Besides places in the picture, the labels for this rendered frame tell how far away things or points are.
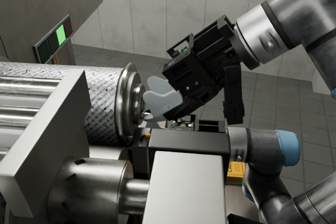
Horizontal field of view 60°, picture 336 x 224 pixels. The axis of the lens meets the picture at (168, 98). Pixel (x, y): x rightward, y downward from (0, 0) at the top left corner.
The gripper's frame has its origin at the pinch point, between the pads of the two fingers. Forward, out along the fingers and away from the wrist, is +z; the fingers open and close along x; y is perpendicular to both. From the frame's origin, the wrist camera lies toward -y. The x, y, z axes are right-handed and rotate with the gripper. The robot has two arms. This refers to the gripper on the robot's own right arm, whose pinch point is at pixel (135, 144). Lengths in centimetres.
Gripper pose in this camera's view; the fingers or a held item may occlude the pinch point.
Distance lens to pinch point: 68.1
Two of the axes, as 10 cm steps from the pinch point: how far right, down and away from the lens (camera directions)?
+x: -1.0, 5.8, -8.1
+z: -9.9, -0.6, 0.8
